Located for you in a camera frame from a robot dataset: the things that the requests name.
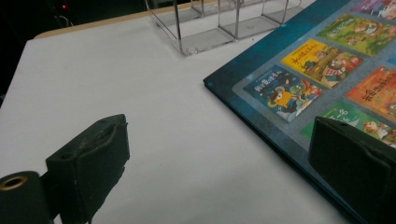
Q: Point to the wooden table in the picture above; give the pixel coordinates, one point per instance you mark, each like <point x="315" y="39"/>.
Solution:
<point x="93" y="23"/>

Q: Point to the clear acrylic book rack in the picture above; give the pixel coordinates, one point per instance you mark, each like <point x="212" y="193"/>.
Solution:
<point x="205" y="39"/>

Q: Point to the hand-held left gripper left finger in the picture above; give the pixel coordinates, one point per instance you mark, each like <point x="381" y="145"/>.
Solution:
<point x="90" y="161"/>

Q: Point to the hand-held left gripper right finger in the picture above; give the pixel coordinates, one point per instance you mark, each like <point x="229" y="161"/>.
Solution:
<point x="355" y="168"/>

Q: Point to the dark blue picture book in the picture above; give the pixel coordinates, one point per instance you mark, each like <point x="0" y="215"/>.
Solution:
<point x="274" y="53"/>

